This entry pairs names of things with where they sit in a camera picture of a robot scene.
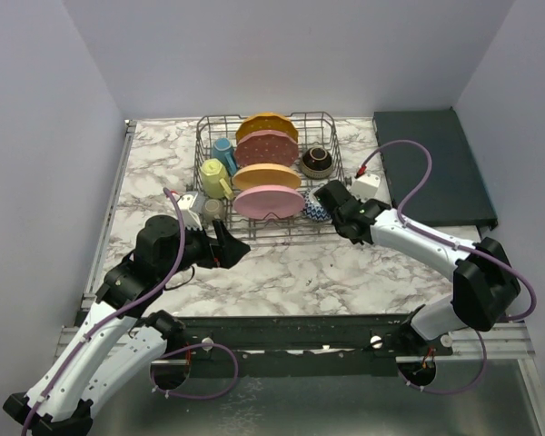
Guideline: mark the dark brown cream bowl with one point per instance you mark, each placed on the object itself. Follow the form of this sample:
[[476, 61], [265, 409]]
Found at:
[[316, 163]]

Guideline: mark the blue floral mug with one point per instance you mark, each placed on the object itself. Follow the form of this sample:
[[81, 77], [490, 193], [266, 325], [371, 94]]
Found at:
[[223, 151]]

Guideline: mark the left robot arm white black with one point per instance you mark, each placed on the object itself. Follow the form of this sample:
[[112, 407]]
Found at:
[[116, 339]]

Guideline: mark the small grey cup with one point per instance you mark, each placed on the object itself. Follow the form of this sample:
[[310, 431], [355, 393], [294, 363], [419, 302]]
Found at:
[[213, 209]]

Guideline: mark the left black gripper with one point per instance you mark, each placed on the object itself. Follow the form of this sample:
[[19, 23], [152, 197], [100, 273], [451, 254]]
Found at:
[[232, 249]]

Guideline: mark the brown plate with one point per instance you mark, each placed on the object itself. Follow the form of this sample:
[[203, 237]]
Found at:
[[266, 147]]

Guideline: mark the orange polka dot plate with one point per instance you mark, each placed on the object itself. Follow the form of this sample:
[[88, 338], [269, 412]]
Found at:
[[266, 121]]

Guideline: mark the red patterned bowl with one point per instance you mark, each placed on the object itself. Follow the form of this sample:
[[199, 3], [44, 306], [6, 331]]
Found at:
[[313, 209]]

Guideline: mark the pink round bear plate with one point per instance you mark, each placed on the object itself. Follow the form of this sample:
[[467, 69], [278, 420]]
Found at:
[[268, 202]]

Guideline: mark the dark blue flat box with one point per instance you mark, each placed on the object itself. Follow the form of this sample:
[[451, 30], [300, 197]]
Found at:
[[455, 193]]

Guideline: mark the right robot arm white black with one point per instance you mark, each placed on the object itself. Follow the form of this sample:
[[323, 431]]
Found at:
[[483, 282]]

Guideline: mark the grey wire dish rack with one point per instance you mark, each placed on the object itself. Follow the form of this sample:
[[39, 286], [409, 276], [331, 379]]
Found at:
[[314, 129]]

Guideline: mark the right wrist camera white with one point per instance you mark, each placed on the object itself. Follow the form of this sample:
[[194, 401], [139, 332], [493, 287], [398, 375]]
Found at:
[[366, 186]]

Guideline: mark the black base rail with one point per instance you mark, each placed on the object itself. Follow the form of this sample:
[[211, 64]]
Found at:
[[288, 346]]

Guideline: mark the yellow pink rimmed plate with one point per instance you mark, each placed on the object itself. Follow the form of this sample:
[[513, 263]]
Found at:
[[266, 174]]

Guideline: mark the yellow green mug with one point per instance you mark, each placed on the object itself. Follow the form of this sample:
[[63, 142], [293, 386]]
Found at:
[[215, 179]]

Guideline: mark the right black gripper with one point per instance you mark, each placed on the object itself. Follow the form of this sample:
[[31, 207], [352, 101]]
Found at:
[[362, 203]]

